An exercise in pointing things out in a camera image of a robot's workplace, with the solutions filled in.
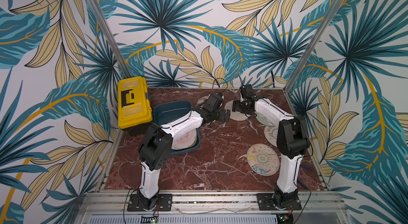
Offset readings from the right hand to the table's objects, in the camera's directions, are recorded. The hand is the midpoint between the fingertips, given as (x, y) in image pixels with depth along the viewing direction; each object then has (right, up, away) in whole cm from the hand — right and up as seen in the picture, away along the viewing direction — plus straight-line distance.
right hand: (239, 108), depth 99 cm
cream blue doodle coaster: (+11, -28, -12) cm, 32 cm away
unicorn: (-5, -4, -9) cm, 11 cm away
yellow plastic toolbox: (-60, +1, -12) cm, 61 cm away
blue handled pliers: (+27, -37, -19) cm, 50 cm away
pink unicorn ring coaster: (-32, -19, -8) cm, 38 cm away
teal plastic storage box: (-48, -2, +7) cm, 49 cm away
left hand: (-11, -4, -10) cm, 15 cm away
